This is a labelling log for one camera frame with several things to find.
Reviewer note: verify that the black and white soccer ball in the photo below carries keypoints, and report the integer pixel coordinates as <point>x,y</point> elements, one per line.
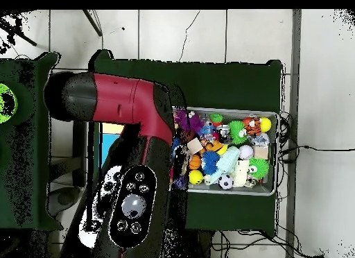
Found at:
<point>226,182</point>

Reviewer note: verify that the black tripod leg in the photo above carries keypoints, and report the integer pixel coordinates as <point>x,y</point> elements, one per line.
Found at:
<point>93,23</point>
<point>19,33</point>

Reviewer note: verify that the wooden three-hole box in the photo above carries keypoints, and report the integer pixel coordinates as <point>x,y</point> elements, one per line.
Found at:
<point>110,141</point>

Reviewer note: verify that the green covered side table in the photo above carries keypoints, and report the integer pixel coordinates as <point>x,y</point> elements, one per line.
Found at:
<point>33,158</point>

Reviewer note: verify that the purple spiky ball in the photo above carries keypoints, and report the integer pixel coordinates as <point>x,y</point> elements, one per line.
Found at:
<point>193,122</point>

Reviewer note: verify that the cream knit cloth roll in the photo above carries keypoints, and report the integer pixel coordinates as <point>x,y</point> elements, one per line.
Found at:
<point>241,172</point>

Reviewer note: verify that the orange tiger plush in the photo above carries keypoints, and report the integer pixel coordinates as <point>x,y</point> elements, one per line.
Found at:
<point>252,125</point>

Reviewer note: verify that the yellow ball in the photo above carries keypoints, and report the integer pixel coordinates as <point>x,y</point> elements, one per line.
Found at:
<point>195,177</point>

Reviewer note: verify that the mint green knit cloth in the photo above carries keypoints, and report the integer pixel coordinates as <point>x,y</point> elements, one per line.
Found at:
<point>226,162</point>

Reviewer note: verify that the clear mesh bin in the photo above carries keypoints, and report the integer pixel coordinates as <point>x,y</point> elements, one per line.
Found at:
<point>233,109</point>

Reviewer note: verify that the green spiky ball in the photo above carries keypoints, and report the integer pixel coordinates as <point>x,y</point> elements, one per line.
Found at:
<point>258,168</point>

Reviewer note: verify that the lime green round object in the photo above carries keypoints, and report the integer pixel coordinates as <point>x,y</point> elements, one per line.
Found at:
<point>4,102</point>

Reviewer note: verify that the black upright bar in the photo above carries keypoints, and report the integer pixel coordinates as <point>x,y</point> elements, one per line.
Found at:
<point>80,158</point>

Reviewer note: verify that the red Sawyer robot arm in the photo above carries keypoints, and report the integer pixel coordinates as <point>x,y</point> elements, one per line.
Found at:
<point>127,100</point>

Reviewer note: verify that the dark green tablecloth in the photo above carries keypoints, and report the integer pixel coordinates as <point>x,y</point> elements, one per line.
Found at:
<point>222,80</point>

